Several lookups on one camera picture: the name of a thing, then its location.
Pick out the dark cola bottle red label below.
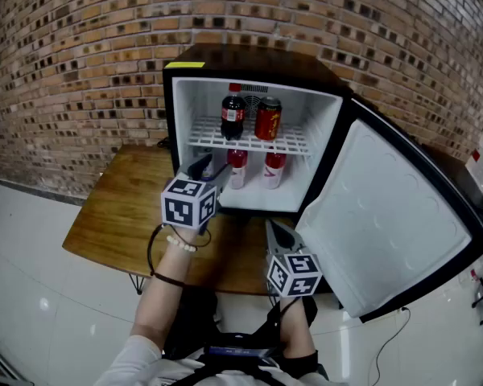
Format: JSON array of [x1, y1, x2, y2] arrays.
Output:
[[220, 82, 246, 142]]

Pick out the black mini fridge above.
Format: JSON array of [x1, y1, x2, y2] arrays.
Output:
[[162, 43, 483, 323]]

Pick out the person's left forearm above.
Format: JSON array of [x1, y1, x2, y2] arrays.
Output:
[[130, 226, 210, 351]]

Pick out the dark side table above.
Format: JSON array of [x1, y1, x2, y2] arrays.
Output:
[[420, 142, 483, 227]]

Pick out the dark brown wristband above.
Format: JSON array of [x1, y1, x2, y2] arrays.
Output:
[[150, 270, 185, 288]]

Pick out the pink drink bottle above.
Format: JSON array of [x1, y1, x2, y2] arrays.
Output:
[[226, 148, 250, 190], [263, 150, 287, 190]]

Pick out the dark chest-mounted phone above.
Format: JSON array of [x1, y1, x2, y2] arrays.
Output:
[[203, 343, 275, 359]]

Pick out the yellow sticker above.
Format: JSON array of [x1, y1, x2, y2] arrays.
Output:
[[163, 60, 205, 69]]

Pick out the white wire fridge shelf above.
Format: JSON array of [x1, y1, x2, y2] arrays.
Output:
[[187, 114, 313, 157]]

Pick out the black power cable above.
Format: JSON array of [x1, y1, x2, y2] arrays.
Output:
[[372, 306, 411, 386]]

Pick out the black cord bracelet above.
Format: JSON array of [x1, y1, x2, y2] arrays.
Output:
[[147, 223, 213, 277]]

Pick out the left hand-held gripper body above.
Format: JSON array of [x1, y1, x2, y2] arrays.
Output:
[[160, 169, 220, 236]]

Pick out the white bead bracelet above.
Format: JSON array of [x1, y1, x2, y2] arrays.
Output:
[[166, 234, 198, 253]]

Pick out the person's right forearm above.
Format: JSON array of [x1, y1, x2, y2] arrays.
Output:
[[279, 295, 319, 359]]

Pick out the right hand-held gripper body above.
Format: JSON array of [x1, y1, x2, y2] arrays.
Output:
[[266, 247, 324, 298]]

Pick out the red drink can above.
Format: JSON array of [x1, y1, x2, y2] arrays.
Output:
[[254, 96, 283, 142]]

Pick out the brown wooden table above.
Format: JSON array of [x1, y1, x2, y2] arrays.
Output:
[[62, 142, 339, 297]]

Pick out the metal frame rack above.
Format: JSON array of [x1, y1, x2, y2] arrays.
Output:
[[0, 342, 33, 386]]

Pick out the black hairpin table leg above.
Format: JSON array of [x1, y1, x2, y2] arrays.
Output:
[[127, 273, 147, 296]]

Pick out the person's black trousers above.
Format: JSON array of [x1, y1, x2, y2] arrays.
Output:
[[163, 291, 319, 363]]

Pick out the person's white shirt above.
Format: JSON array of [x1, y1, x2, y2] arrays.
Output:
[[94, 334, 347, 386]]

